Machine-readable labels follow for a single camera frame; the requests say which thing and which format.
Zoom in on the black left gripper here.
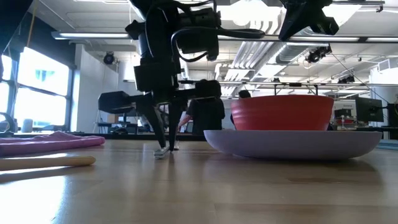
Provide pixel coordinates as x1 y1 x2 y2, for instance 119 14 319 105
133 57 185 151

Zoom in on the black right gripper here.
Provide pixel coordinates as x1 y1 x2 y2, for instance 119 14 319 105
278 0 334 42

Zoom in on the silver metal cutlery piece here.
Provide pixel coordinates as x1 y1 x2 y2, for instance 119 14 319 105
153 141 180 160

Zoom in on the red plastic bowl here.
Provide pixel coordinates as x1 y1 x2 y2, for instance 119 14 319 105
230 95 335 131

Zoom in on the long ceiling light strip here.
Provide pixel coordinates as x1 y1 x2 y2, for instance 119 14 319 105
217 34 398 44
51 30 132 40

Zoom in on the black office chair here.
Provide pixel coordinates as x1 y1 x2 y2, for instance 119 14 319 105
97 90 147 124

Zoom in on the pink folded cloth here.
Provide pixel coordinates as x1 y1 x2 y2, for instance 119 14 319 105
0 131 106 158

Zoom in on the black computer monitor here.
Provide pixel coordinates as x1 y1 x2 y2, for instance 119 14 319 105
354 96 385 123

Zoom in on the large bright window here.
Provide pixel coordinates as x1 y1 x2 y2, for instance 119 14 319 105
0 46 71 128

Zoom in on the lavender plastic plate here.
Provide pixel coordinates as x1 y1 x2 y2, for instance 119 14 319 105
203 129 383 161

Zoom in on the grey cylindrical container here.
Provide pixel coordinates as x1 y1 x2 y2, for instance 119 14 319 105
21 118 34 133

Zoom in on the blue mat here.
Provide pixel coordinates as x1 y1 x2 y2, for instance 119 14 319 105
376 139 398 151

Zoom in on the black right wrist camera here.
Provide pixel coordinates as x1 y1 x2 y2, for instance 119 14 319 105
309 14 340 36

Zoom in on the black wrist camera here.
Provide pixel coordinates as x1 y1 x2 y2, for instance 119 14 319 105
176 7 222 62
309 14 340 36

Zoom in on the black ceiling-mounted camera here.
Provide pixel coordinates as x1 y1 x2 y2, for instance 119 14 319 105
305 45 333 64

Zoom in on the black camera cable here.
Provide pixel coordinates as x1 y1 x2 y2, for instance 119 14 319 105
170 26 266 63

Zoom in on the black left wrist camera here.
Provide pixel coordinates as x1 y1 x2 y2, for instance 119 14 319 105
176 7 222 62

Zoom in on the wooden utensil handle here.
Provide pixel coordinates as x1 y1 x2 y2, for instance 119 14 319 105
0 155 96 172

